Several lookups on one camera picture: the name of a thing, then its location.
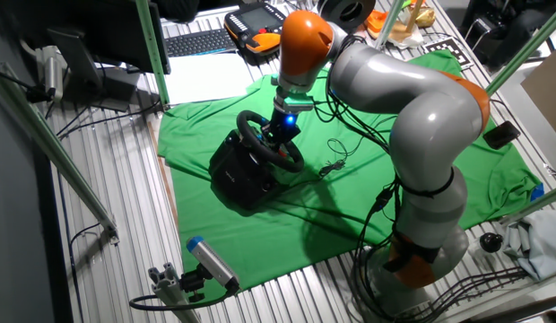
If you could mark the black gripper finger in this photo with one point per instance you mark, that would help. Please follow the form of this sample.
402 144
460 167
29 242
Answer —
271 135
284 144

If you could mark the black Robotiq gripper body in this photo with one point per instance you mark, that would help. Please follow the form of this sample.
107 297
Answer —
284 128

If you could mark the black steering wheel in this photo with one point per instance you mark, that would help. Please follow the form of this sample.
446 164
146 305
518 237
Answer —
253 134

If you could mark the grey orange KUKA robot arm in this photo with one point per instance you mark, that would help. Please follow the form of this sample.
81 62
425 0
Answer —
417 112

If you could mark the black Logitech wheel base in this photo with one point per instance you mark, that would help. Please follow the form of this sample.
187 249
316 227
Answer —
237 175

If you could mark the white paper sheet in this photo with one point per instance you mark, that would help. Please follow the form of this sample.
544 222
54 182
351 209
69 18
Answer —
206 78

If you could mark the green cloth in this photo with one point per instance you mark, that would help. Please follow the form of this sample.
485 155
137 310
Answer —
260 233

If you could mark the orange black teach pendant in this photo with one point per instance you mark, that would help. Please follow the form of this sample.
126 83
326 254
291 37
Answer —
255 22

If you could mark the black keyboard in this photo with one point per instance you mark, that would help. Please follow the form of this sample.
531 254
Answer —
199 42

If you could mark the black filament spool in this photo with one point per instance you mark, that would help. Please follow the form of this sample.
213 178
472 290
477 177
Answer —
345 13

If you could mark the orange plastic item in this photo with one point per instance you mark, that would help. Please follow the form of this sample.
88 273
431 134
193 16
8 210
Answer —
376 22

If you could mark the white crumpled bag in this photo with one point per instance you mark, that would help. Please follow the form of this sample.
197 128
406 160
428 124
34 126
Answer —
405 38

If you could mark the wooden stick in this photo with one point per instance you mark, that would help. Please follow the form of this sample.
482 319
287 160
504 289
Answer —
414 15

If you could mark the yellowish brown food item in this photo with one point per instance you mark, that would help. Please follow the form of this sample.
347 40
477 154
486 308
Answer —
423 17

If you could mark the black white marker tag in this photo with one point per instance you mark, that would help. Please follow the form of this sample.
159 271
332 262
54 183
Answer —
448 50

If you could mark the short aluminium extrusion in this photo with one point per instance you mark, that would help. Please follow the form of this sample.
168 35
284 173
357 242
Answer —
170 291

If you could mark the black monitor with stand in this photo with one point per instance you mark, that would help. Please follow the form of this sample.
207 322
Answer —
103 31

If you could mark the small black flat box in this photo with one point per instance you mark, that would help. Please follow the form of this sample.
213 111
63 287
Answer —
501 134

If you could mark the black round knob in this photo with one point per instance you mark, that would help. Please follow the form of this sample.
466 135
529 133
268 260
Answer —
491 242

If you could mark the silver cylindrical device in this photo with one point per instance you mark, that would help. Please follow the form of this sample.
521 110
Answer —
51 72

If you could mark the blue tape piece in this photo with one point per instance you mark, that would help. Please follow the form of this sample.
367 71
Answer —
537 192

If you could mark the seated person dark clothes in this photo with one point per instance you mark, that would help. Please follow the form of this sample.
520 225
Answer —
520 22

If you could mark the brown cardboard panel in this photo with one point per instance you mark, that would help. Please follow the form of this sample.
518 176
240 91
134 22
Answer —
547 94

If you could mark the grey crumpled cloth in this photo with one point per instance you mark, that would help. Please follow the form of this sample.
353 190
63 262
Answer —
538 242

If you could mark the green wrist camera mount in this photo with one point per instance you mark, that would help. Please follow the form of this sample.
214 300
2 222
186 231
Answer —
296 102

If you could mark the silver camera blue cap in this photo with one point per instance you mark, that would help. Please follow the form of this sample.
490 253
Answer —
211 262

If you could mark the aluminium frame beam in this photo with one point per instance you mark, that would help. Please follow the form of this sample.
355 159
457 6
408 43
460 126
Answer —
49 143
388 24
151 49
538 204
524 45

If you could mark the black camera ball mount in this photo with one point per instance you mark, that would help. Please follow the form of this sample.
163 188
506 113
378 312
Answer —
193 282

